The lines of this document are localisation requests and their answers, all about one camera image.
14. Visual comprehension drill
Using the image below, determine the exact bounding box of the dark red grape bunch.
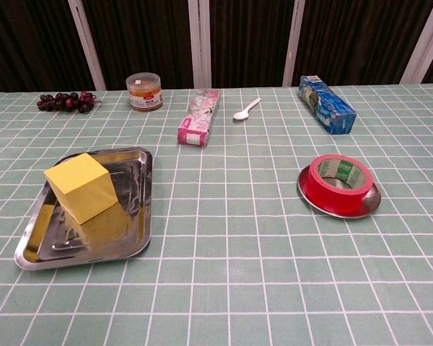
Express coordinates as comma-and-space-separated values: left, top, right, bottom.
36, 90, 102, 114

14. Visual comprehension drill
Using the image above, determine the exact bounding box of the rectangular steel tray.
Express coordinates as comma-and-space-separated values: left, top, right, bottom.
14, 146, 154, 272

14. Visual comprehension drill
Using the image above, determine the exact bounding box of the yellow foam cube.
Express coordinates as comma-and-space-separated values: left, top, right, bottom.
43, 152, 119, 226

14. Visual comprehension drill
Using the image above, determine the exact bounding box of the red tape roll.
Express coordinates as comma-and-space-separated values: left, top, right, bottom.
307, 154, 374, 213

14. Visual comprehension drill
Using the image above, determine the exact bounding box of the dark curtain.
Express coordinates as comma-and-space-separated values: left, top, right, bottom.
0, 0, 433, 94

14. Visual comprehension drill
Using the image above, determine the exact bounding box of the white frame post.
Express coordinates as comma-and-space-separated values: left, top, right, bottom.
187, 0, 212, 89
400, 0, 433, 84
282, 0, 306, 87
67, 0, 107, 91

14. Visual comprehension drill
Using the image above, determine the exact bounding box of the pink floral long box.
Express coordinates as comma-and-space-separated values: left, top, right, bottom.
176, 89, 222, 148

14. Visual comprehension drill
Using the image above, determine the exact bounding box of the blue long box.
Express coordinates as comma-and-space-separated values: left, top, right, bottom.
297, 75, 358, 136

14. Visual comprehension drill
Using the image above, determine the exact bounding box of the green checked tablecloth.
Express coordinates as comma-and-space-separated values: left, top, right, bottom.
0, 81, 433, 346

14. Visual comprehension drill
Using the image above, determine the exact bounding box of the clear jar with orange contents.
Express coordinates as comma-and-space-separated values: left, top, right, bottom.
126, 71, 164, 113

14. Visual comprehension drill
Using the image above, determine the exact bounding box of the white plastic spoon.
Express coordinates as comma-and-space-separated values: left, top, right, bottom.
232, 97, 263, 120

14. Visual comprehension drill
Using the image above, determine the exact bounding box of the round steel plate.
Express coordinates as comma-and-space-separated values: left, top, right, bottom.
296, 166, 382, 219

